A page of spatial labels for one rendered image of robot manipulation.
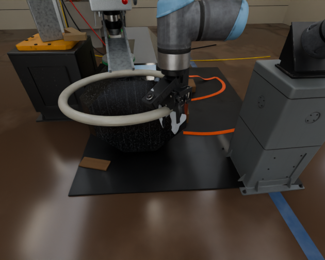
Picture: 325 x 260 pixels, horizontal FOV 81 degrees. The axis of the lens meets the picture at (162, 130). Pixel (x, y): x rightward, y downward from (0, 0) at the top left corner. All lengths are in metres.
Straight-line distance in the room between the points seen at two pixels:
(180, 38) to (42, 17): 1.84
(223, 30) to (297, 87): 0.70
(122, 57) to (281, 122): 0.95
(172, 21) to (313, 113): 1.02
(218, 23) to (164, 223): 1.20
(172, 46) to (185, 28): 0.05
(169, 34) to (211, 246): 1.20
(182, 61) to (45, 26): 1.85
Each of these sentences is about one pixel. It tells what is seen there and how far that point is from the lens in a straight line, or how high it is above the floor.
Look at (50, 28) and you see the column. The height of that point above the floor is 0.88.
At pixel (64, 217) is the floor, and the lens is 1.57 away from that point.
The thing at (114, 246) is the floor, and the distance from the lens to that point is 1.39.
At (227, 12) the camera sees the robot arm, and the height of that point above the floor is 1.21.
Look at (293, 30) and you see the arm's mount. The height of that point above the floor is 1.05.
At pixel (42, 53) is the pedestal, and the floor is 0.73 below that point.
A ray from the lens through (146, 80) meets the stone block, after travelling 1.30.
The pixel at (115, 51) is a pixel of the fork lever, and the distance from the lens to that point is 1.16.
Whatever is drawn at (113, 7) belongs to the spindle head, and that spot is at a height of 1.14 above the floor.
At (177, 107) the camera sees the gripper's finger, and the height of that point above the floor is 0.98.
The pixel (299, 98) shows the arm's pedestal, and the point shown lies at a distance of 1.20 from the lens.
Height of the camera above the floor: 1.28
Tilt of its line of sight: 39 degrees down
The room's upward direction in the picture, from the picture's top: straight up
